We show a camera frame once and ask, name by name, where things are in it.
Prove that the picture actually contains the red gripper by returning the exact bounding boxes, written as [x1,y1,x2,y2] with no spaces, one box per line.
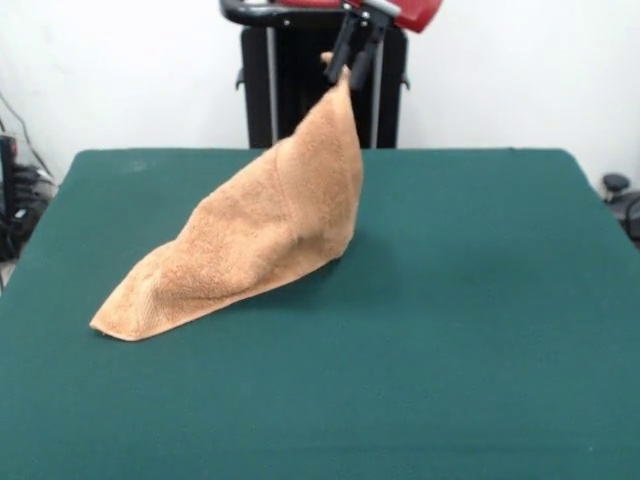
[323,0,447,92]

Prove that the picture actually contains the peach terry towel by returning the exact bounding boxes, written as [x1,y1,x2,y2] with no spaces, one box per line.
[88,50,366,345]

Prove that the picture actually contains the black office chair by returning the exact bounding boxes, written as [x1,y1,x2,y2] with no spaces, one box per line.
[601,172,640,251]

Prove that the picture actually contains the black box with red mark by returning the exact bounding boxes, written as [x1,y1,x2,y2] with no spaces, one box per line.
[0,133,20,221]

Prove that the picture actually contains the dark green table cloth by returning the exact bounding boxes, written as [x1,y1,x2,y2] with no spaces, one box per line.
[0,147,640,480]

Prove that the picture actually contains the black bag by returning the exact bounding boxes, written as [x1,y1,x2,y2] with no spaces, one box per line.
[0,203,39,262]

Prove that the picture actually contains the black robot pedestal with handle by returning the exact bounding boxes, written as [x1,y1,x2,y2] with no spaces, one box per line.
[218,0,412,150]

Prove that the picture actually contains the black cable bundle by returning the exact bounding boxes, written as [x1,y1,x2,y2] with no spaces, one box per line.
[12,163,57,202]

